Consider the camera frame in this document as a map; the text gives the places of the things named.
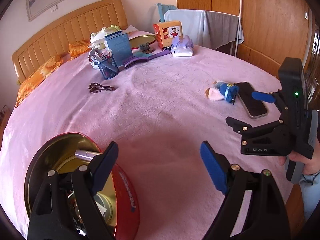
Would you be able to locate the clear round plastic case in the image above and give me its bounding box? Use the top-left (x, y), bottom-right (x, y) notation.
top-left (94, 193), bottom-right (116, 228)

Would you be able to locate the red round tin box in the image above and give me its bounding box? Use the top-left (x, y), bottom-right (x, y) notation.
top-left (24, 133), bottom-right (140, 239)

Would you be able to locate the blue cardboard box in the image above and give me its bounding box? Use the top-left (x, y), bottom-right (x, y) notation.
top-left (104, 31), bottom-right (133, 67)

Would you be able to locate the light blue sleeve forearm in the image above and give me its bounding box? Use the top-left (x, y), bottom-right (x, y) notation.
top-left (299, 172), bottom-right (320, 220)

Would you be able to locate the gold tin lid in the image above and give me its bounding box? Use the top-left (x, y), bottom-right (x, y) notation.
top-left (130, 34), bottom-right (156, 49)

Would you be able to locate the pink bed blanket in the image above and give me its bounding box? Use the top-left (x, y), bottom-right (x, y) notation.
top-left (1, 46), bottom-right (292, 239)

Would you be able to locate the grey cloth drying rack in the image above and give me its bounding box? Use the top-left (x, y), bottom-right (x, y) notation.
top-left (164, 0), bottom-right (244, 56)

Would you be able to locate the blue mesh pen holder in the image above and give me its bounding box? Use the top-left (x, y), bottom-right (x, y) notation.
top-left (95, 50), bottom-right (119, 80)

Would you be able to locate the wooden headboard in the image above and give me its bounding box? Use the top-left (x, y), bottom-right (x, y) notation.
top-left (12, 0), bottom-right (128, 85)

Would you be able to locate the green frog plush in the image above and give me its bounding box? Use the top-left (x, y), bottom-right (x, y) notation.
top-left (89, 25), bottom-right (122, 49)

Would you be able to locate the purple tissue pack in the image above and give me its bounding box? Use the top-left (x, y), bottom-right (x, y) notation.
top-left (170, 35), bottom-right (194, 57)

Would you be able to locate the orange product box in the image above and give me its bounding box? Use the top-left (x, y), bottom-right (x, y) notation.
top-left (153, 21), bottom-right (183, 49)

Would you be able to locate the blue plush toy keychain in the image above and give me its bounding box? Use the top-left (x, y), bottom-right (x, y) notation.
top-left (205, 81), bottom-right (240, 104)

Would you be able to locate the wooden wardrobe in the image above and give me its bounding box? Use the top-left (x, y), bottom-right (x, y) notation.
top-left (177, 0), bottom-right (315, 76)

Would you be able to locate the small black comb clip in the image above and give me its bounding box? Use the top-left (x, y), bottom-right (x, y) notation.
top-left (139, 42), bottom-right (155, 54)

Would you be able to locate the silver power bank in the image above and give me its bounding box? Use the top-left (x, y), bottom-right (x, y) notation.
top-left (235, 82), bottom-right (268, 119)

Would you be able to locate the orange floral pillow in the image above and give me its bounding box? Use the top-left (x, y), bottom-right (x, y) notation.
top-left (15, 55), bottom-right (63, 108)

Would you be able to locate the wooden nightstand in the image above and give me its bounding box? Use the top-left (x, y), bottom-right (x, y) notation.
top-left (0, 105), bottom-right (12, 140)

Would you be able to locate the person's right hand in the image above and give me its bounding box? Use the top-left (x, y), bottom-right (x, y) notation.
top-left (288, 139), bottom-right (320, 175)

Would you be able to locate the purple hair brush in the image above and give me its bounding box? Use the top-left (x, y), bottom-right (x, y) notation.
top-left (123, 50), bottom-right (171, 69)

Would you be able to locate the ceramic figurine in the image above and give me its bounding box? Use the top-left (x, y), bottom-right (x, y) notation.
top-left (88, 49), bottom-right (99, 69)

